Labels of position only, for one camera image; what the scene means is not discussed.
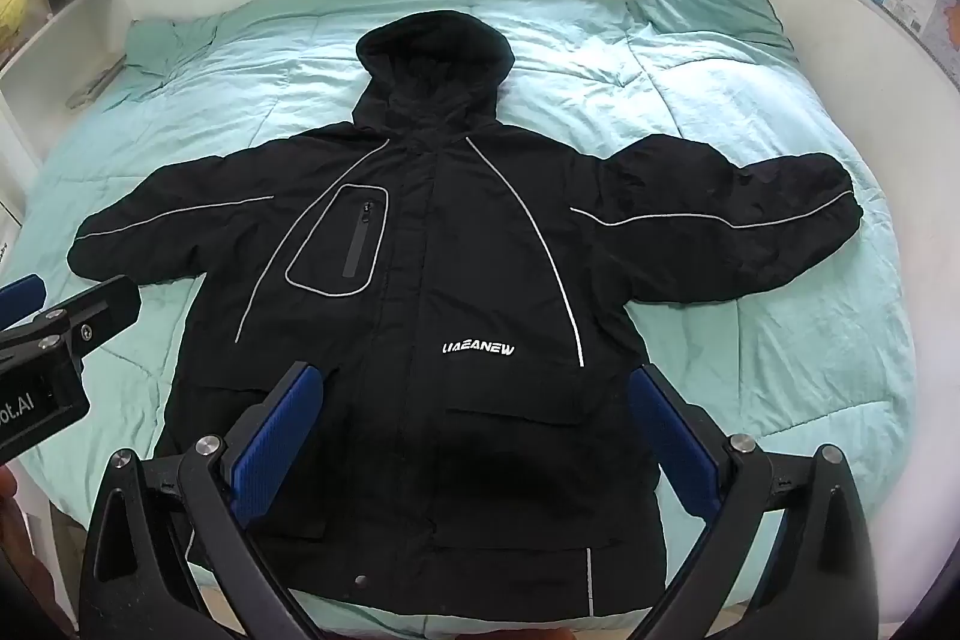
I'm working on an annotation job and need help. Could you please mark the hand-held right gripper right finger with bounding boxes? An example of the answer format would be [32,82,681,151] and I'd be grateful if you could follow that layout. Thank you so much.
[628,362,878,640]

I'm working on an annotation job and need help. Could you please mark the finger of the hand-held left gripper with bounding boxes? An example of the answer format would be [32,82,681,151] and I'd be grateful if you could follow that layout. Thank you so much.
[0,273,47,327]
[0,275,143,356]

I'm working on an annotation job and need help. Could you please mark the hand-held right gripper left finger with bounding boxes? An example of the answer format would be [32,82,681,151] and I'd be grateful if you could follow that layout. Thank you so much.
[79,361,325,640]

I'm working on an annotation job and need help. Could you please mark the black hooded jacket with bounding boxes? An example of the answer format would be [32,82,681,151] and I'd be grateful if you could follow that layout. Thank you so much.
[67,10,862,618]

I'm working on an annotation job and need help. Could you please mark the person's left hand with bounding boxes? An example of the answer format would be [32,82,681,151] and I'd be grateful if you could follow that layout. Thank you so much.
[0,467,57,640]

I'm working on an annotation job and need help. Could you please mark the yellow round object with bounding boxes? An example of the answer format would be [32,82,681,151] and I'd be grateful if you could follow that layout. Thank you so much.
[0,0,31,45]

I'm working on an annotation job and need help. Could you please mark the white bookshelf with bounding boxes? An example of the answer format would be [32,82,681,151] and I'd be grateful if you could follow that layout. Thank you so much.
[0,0,128,221]

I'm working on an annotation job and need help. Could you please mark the teal comforter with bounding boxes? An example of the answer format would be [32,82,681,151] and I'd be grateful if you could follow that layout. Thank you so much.
[11,0,920,637]

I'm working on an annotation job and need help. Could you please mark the teal pillow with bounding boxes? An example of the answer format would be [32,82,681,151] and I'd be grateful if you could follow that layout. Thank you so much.
[626,0,796,52]

